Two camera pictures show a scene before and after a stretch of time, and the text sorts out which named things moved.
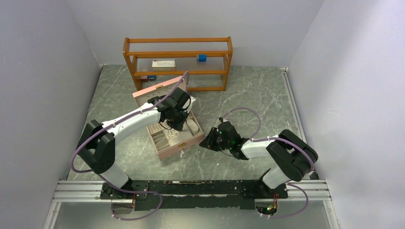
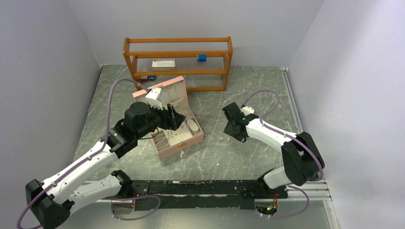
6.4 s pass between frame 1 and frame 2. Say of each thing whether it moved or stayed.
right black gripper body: moved
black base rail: stayed
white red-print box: stayed
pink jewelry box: stayed
